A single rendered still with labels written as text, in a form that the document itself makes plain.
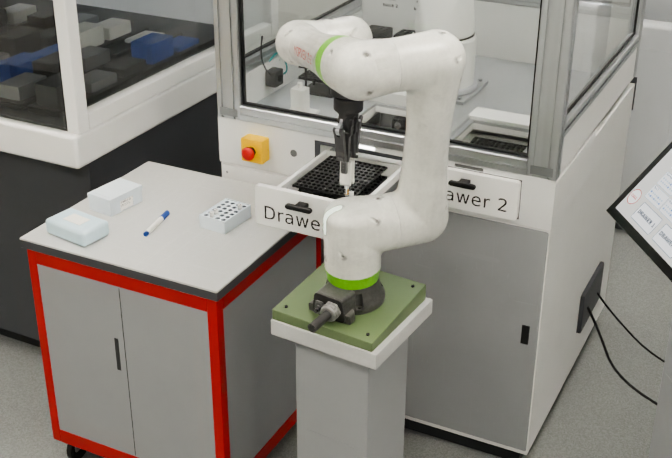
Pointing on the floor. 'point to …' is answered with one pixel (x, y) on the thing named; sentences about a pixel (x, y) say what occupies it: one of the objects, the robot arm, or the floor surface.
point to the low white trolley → (169, 325)
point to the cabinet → (500, 312)
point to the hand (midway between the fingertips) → (347, 171)
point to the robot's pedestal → (351, 392)
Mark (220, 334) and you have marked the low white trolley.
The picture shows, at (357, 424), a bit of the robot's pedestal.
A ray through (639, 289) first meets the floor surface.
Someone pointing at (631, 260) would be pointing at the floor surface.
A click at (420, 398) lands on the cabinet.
